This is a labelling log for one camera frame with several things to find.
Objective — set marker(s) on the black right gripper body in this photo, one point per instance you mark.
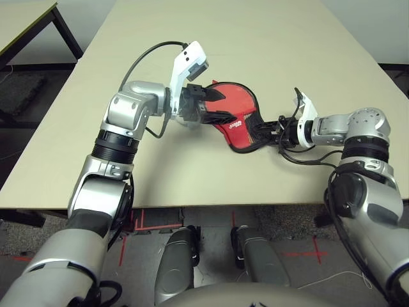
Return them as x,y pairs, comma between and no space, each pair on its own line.
287,131

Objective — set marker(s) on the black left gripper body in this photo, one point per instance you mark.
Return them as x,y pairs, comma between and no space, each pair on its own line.
191,104

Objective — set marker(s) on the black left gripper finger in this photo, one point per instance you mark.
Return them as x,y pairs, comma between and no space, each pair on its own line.
217,118
212,96

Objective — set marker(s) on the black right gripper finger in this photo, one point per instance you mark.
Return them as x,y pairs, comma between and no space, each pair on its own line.
270,136
268,126

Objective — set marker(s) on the red black paddle case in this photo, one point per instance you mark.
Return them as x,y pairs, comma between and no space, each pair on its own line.
239,99

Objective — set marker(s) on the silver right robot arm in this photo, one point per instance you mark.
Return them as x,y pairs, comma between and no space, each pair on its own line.
367,192

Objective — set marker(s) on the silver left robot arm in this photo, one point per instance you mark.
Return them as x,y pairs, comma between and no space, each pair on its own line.
99,192

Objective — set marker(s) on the grey right robot leg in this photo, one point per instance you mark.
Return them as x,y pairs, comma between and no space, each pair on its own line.
259,259

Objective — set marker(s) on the grey robot leg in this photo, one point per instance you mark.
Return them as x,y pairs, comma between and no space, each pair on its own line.
175,265
259,259

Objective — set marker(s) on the red floor tape cross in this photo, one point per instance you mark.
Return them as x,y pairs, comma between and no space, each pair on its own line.
316,254

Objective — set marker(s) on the red floor tape outline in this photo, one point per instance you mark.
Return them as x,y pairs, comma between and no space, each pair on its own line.
140,220

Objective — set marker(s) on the black framed side table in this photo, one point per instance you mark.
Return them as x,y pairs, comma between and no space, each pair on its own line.
65,35

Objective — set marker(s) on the grey left robot leg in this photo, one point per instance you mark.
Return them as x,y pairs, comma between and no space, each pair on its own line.
175,265

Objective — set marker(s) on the grey robot torso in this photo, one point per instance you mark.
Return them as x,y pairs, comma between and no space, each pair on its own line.
255,297

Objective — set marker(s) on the black foam floor mat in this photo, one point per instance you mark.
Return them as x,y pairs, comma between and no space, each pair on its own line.
19,92

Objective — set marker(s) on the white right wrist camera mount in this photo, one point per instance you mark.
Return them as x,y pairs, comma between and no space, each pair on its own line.
308,112

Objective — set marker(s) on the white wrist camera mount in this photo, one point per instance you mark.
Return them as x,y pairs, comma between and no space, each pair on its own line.
188,60
308,112

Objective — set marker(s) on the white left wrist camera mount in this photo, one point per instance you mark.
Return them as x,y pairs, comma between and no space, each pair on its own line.
188,60

